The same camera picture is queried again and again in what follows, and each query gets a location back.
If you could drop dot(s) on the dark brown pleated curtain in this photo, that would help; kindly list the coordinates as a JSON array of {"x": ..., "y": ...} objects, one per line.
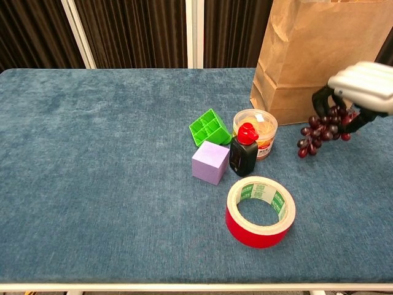
[
  {"x": 386, "y": 52},
  {"x": 138, "y": 30},
  {"x": 30, "y": 30},
  {"x": 233, "y": 30}
]

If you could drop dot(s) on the purple foam cube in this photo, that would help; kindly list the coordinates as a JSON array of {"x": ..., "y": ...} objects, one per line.
[{"x": 208, "y": 163}]

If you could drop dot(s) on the white partition frame post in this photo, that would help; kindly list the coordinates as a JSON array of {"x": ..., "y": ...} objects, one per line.
[
  {"x": 78, "y": 33},
  {"x": 194, "y": 30}
]

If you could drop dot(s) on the blue velvet table cover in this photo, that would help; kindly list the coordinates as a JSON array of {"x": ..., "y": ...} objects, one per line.
[{"x": 92, "y": 153}]

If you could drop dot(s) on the white table frame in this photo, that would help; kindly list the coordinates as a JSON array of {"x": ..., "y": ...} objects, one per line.
[{"x": 184, "y": 287}]

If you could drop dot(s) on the clear tub of rubber bands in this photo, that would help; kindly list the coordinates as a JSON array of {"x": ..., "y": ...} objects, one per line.
[{"x": 264, "y": 123}]

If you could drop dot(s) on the red tape roll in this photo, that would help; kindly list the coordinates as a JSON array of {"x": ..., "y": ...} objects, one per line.
[{"x": 255, "y": 236}]

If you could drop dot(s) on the green plastic grid block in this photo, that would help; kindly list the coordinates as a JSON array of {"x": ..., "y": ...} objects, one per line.
[{"x": 212, "y": 130}]

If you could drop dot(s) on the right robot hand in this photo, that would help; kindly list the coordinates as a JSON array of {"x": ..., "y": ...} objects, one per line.
[{"x": 365, "y": 86}]

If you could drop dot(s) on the dark purple grape bunch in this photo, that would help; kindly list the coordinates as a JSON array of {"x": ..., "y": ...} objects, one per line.
[{"x": 322, "y": 130}]

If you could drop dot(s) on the brown paper bag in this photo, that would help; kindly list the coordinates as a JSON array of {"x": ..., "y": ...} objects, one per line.
[{"x": 307, "y": 61}]

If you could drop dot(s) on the black bottle with red cap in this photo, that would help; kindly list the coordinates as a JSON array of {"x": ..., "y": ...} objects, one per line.
[{"x": 242, "y": 156}]

